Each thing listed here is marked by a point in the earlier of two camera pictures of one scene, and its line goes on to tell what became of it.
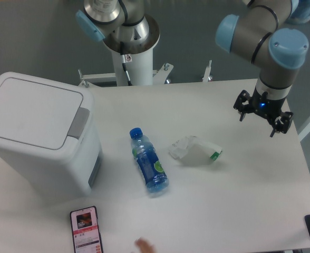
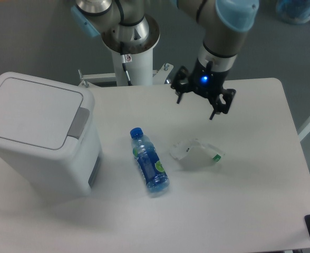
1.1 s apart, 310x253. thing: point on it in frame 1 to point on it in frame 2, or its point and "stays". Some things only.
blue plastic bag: (304, 10) stays
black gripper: (261, 104) to (206, 80)
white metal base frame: (158, 76) stays
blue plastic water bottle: (152, 168) stays
